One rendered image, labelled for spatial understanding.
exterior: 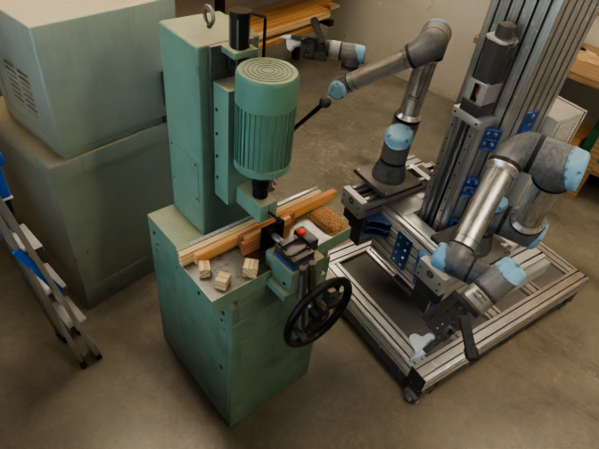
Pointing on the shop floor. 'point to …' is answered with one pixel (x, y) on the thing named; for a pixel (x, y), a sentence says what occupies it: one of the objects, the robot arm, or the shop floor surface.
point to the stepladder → (41, 276)
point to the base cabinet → (228, 344)
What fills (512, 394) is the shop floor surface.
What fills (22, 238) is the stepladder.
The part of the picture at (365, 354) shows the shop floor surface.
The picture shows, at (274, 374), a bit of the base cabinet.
